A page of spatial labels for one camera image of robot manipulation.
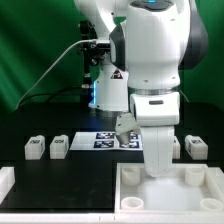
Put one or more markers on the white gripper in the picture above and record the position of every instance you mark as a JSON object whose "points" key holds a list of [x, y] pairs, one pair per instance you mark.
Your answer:
{"points": [[156, 116]]}

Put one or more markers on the white square tabletop part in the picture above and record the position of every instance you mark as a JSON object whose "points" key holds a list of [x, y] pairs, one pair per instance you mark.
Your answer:
{"points": [[186, 188]]}

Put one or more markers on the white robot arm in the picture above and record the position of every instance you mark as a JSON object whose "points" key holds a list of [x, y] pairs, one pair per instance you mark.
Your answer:
{"points": [[141, 46]]}

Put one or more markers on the white sheet with markers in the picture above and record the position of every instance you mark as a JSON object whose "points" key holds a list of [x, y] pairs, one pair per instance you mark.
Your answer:
{"points": [[104, 140]]}

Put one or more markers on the green backdrop curtain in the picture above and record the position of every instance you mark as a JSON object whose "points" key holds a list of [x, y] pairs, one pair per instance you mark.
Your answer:
{"points": [[33, 33]]}

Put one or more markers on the white obstacle block left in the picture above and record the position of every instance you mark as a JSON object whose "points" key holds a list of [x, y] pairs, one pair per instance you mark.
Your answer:
{"points": [[7, 180]]}

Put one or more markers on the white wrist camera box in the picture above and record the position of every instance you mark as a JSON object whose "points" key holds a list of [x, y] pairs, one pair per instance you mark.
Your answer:
{"points": [[125, 124]]}

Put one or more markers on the black camera on stand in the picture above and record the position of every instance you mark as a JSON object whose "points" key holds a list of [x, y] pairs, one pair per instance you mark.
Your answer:
{"points": [[88, 50]]}

